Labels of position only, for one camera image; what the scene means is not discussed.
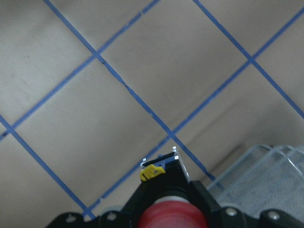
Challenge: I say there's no wire mesh shelf basket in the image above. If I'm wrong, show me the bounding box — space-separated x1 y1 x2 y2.
207 145 304 221

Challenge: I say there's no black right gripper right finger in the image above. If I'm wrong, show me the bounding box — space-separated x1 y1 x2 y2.
190 180 221 228

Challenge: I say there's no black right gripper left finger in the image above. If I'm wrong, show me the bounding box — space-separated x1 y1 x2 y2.
121 183 145 228

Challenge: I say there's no red emergency stop button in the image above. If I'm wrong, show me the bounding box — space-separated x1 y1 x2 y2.
137 146 208 228

